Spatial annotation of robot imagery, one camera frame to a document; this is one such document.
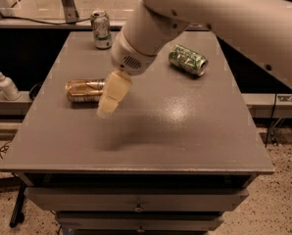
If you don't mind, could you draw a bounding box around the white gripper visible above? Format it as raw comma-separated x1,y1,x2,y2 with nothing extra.
97,31,155,118

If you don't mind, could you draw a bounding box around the orange LaCroix can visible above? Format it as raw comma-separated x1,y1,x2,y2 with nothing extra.
66,78,105,103

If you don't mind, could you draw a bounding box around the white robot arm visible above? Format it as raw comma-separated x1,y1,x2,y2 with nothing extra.
97,0,292,118

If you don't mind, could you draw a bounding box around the white green soda can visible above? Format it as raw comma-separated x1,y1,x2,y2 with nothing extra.
90,10,113,49

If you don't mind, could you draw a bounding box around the green patterned can lying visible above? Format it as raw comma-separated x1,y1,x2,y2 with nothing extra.
169,44,208,76

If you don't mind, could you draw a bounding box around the grey drawer cabinet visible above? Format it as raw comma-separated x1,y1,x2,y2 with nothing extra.
0,31,273,235

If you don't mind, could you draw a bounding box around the white pump bottle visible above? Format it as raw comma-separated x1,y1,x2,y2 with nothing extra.
0,71,21,101

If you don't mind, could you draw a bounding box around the upper grey drawer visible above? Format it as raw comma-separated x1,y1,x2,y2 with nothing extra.
25,187,249,212

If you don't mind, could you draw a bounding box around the grey drawer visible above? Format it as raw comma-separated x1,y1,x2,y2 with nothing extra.
25,187,249,212
56,211,223,232

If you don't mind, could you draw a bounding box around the lower grey drawer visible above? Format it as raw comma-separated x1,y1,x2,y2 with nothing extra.
56,211,223,232

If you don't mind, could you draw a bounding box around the black table leg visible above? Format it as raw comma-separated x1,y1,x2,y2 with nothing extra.
9,182,26,228

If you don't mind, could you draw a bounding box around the grey metal bracket left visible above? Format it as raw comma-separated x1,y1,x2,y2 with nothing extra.
61,0,79,24

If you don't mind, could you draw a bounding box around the black cable on rail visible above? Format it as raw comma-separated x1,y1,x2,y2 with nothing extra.
0,7,92,26

